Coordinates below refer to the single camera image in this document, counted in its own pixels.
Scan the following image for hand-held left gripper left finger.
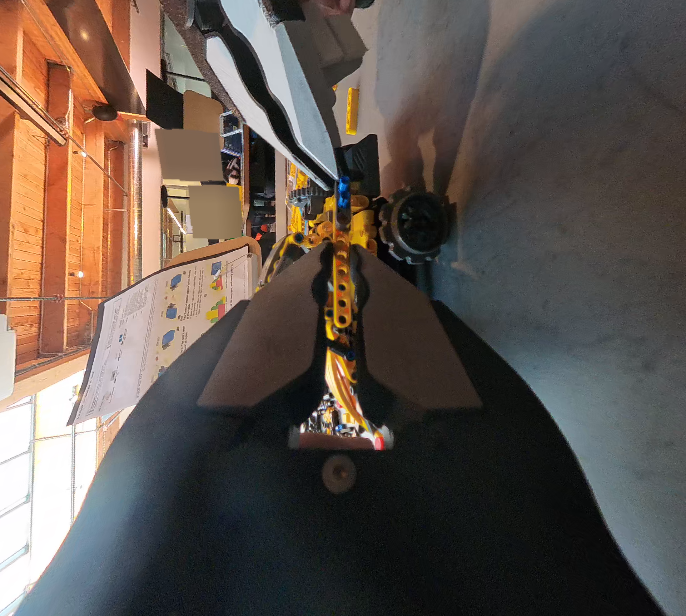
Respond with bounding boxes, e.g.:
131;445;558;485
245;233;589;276
197;241;335;449

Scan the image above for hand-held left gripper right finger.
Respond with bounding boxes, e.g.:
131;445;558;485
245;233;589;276
350;242;484;448

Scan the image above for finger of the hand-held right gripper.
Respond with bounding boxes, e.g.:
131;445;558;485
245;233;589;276
205;34;329;192
213;0;369;183

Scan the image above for yellow and black beam assembly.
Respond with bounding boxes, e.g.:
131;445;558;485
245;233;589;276
324;173;359;354

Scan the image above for yellow grey toy vehicle model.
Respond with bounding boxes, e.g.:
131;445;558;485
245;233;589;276
260;133;456;413

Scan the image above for grey desk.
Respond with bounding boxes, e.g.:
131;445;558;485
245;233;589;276
332;0;686;616

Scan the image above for yellow Lego beam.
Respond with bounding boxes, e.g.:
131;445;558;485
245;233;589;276
344;87;361;137

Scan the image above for wooden sheet stand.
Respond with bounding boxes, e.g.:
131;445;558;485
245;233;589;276
166;238;263;306

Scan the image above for printed instruction sheet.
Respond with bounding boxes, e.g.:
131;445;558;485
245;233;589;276
67;251;253;426

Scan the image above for bright window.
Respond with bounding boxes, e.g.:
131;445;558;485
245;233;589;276
0;396;103;616

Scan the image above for white wall device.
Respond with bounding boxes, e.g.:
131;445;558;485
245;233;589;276
0;313;17;402

